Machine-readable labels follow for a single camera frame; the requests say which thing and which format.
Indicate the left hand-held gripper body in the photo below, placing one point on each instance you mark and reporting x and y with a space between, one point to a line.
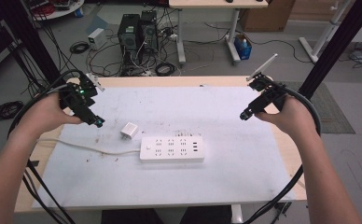
76 95

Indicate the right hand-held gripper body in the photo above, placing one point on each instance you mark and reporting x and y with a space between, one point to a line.
272 90

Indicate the person's left hand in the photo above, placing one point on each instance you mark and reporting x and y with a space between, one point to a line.
47 115

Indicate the person's right hand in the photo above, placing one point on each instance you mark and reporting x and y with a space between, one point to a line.
294 119

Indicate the white charger plug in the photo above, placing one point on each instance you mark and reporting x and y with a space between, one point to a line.
129 130

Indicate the white table mat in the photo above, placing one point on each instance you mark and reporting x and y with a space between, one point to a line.
238 161

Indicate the small white box device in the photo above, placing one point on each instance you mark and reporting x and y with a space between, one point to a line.
96 38

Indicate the grey floor mat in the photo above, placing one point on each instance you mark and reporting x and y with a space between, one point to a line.
331 112

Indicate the cardboard box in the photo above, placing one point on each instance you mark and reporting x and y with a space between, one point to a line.
266 15

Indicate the black computer tower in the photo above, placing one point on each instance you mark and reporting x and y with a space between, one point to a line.
128 37
149 31

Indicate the white metal stand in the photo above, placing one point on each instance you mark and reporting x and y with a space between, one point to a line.
325 31

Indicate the white power strip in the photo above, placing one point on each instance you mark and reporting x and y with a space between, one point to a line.
171 149

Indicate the round white table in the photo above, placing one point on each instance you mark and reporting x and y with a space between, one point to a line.
61 11

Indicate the white desk with legs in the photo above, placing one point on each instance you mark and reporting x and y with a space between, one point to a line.
216 3

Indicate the white table leg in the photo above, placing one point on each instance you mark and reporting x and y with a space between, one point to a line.
237 214

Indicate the black frame post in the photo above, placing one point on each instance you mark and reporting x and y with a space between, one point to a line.
30 40
334 49

